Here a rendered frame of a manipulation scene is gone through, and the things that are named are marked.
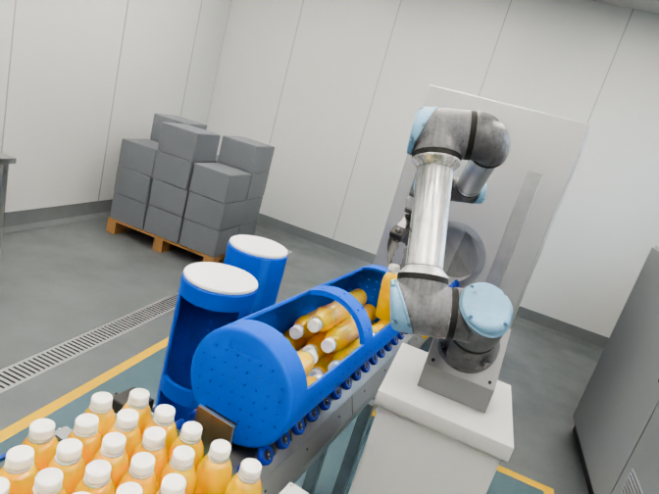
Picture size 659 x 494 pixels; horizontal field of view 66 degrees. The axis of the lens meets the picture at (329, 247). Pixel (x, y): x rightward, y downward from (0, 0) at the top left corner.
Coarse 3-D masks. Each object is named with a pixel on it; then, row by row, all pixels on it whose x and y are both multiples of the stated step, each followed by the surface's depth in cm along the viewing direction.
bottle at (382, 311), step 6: (384, 276) 174; (390, 276) 173; (396, 276) 173; (384, 282) 173; (384, 288) 173; (384, 294) 174; (378, 300) 177; (384, 300) 174; (378, 306) 176; (384, 306) 174; (378, 312) 176; (384, 312) 174; (384, 318) 175
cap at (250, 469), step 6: (246, 462) 92; (252, 462) 92; (258, 462) 93; (240, 468) 91; (246, 468) 91; (252, 468) 91; (258, 468) 91; (240, 474) 91; (246, 474) 90; (252, 474) 90; (258, 474) 91
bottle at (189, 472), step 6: (192, 462) 91; (168, 468) 90; (174, 468) 89; (180, 468) 89; (186, 468) 90; (192, 468) 91; (162, 474) 90; (186, 474) 89; (192, 474) 90; (186, 480) 89; (192, 480) 90; (186, 486) 89; (192, 486) 90; (186, 492) 90; (192, 492) 91
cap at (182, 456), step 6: (174, 450) 90; (180, 450) 90; (186, 450) 91; (192, 450) 91; (174, 456) 89; (180, 456) 89; (186, 456) 89; (192, 456) 90; (174, 462) 89; (180, 462) 88; (186, 462) 89
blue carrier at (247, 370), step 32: (320, 288) 150; (352, 288) 194; (256, 320) 137; (288, 320) 159; (224, 352) 114; (256, 352) 110; (288, 352) 111; (352, 352) 137; (192, 384) 120; (224, 384) 115; (256, 384) 111; (288, 384) 107; (320, 384) 119; (256, 416) 112; (288, 416) 108
